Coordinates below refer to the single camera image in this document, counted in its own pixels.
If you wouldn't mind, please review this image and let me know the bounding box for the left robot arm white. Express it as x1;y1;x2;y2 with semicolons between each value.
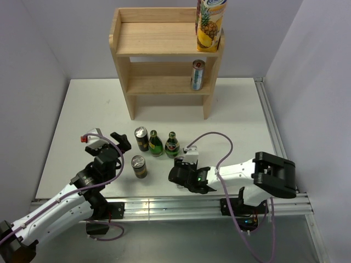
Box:
1;128;132;262

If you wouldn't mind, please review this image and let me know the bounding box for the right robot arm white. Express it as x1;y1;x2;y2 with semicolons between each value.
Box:
168;148;297;214

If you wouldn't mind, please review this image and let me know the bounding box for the wooden two-tier shelf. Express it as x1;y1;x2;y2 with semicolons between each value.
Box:
109;7;225;119

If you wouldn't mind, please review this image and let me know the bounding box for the black can rear left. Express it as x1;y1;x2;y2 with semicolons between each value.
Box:
134;127;149;152

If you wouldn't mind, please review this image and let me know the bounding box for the black can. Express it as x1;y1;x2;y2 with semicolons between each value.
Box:
134;127;149;152
131;155;148;179

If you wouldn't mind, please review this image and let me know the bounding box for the green glass bottle right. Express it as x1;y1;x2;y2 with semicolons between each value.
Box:
165;131;180;158

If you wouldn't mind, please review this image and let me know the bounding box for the green glass bottle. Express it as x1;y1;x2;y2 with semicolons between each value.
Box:
149;130;163;157
165;131;180;158

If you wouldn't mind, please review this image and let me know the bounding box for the black can front left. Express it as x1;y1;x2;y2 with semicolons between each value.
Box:
131;155;148;179

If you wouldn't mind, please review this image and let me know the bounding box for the green glass bottle left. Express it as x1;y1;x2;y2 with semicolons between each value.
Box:
149;130;163;157

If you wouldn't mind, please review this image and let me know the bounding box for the pineapple juice carton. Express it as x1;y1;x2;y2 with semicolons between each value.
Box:
195;0;227;53

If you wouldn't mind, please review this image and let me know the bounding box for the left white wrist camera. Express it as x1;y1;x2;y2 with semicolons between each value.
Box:
81;128;108;150

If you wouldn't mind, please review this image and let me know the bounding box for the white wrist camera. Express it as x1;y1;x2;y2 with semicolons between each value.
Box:
182;146;199;164
81;128;108;150

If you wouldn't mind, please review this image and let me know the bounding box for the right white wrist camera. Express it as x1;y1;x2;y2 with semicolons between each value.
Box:
182;146;199;164

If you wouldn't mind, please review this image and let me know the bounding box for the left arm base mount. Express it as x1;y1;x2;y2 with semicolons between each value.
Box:
86;202;125;237

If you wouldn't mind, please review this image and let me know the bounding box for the front aluminium rail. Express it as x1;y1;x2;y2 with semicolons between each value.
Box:
30;193;313;223

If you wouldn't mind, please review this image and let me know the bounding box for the aluminium rail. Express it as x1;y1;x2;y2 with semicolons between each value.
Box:
253;77;287;158
30;193;313;223

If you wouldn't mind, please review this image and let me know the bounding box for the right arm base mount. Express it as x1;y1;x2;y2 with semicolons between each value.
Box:
219;187;269;232

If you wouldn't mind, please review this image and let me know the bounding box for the right side aluminium rail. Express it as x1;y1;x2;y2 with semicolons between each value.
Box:
253;77;287;158

